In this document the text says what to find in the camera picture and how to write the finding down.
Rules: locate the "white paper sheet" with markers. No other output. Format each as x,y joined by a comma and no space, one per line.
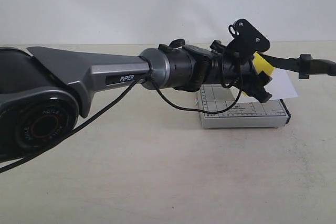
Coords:
280,87

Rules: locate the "yellow cube block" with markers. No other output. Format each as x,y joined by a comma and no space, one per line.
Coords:
255,66

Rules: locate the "black cutter blade arm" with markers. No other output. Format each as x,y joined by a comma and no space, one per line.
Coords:
305,65

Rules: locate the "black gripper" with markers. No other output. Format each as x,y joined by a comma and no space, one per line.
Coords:
224,71

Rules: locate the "grey paper cutter base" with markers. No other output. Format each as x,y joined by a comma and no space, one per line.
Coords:
252,114

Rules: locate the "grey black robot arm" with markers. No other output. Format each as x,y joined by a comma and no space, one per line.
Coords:
45,90

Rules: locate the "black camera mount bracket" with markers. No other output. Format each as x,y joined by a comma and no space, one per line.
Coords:
246,40

